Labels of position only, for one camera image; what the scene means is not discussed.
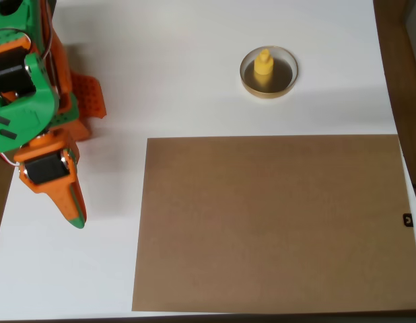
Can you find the small yellow plastic piece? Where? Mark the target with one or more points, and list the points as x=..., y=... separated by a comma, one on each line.
x=263, y=69

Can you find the orange robot base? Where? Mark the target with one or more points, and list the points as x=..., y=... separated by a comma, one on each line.
x=92, y=96

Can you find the small black tag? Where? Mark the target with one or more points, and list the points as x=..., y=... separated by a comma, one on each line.
x=408, y=220

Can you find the orange gripper black servo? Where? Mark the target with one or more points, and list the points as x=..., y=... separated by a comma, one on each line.
x=46, y=171

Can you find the brown cardboard sheet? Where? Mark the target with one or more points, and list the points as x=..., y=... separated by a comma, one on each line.
x=272, y=222

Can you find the round shallow dish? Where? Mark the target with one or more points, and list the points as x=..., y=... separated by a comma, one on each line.
x=285, y=80

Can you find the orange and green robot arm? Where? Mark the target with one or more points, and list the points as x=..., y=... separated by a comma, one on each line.
x=19, y=114

